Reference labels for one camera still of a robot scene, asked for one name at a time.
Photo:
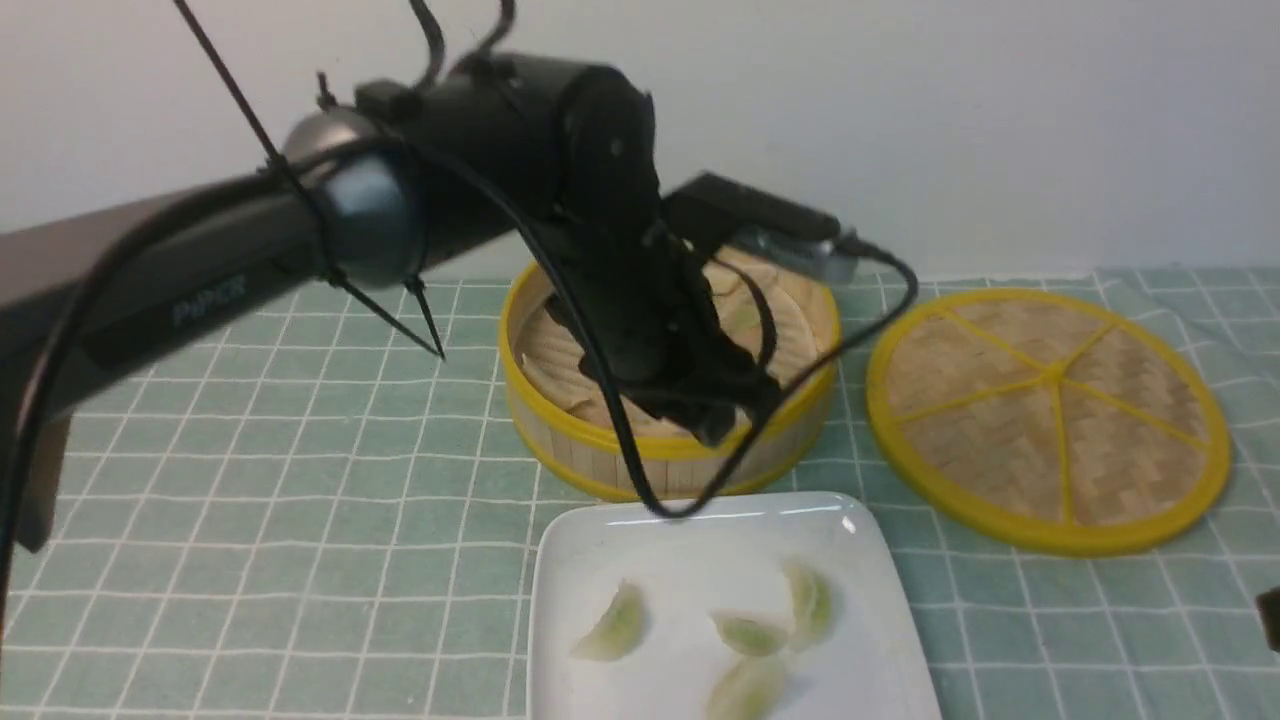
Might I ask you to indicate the white square plate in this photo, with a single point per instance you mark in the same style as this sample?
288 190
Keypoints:
728 558

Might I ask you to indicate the green dumpling bottom on plate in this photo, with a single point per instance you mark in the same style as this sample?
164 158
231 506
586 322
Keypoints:
749 690

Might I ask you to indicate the green checked tablecloth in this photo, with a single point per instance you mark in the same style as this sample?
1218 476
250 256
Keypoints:
307 516

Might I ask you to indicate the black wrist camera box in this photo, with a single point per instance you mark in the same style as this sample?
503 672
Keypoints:
765 225

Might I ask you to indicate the dark object at right edge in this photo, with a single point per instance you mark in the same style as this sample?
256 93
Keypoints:
1268 608

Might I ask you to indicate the green dumpling on plate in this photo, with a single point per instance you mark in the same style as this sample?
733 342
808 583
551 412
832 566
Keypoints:
813 613
749 690
750 637
619 630

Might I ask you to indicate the bamboo steamer basket yellow rim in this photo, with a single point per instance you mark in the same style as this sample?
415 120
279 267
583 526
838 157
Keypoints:
561 416

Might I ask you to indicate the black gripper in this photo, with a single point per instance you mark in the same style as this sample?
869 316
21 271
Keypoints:
652 309

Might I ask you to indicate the green dumpling left on plate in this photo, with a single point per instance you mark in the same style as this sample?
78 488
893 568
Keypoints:
619 630

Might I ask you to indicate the green dumpling centre on plate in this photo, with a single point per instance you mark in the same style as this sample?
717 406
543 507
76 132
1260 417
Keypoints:
750 637

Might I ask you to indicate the green dumpling right on plate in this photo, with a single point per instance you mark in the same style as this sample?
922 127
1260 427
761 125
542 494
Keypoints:
813 613

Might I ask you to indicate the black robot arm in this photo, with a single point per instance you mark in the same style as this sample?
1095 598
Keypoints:
369 195

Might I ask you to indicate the bamboo steamer lid yellow rim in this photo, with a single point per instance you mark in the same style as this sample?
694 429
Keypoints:
1047 423

